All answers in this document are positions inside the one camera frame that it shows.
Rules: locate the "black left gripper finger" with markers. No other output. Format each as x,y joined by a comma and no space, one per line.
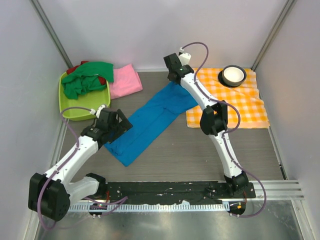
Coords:
122,120
114,135

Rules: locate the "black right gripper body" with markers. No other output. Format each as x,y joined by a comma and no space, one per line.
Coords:
168,75

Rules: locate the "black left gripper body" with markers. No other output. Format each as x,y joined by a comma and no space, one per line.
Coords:
114,129

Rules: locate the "blue t shirt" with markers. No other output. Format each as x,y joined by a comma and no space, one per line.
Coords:
149,121

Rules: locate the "black white bowl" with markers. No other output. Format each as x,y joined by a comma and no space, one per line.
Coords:
232,76

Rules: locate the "orange checkered cloth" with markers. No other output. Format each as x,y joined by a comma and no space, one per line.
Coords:
245,98

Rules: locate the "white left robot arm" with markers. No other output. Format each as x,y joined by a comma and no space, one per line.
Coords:
52,193

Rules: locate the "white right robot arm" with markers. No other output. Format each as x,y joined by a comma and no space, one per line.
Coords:
213,122

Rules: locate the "lime green plastic basin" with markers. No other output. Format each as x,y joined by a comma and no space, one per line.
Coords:
91,100

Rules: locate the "folded pink t shirt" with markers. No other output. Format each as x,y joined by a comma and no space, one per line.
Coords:
126,82

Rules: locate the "red t shirt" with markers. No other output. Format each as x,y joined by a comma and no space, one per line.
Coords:
71,70

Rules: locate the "green t shirt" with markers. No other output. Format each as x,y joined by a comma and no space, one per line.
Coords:
85,79

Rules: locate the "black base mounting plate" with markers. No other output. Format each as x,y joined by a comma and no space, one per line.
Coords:
174,192

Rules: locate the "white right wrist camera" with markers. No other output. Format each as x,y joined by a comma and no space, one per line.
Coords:
184,57

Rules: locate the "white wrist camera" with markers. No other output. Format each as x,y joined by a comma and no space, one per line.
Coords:
184,57
98,111

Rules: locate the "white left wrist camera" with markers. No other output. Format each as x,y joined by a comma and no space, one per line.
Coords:
98,111

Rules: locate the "white slotted cable duct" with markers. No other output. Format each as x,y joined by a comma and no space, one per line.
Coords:
86,206

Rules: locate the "aluminium frame rail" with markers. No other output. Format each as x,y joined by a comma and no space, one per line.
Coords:
278,190

